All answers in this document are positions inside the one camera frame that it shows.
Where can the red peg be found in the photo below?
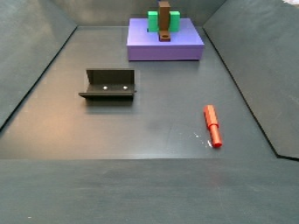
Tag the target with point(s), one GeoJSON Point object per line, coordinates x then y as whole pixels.
{"type": "Point", "coordinates": [213, 125]}

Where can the purple base block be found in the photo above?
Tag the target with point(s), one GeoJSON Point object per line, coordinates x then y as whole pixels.
{"type": "Point", "coordinates": [145, 47]}

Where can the green block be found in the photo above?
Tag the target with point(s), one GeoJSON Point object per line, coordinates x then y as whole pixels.
{"type": "Point", "coordinates": [174, 21]}

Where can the black angle bracket fixture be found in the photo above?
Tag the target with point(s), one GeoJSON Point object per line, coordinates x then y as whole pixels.
{"type": "Point", "coordinates": [110, 83]}

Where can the brown L-shaped bracket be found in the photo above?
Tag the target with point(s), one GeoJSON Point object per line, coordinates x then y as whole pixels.
{"type": "Point", "coordinates": [164, 16]}

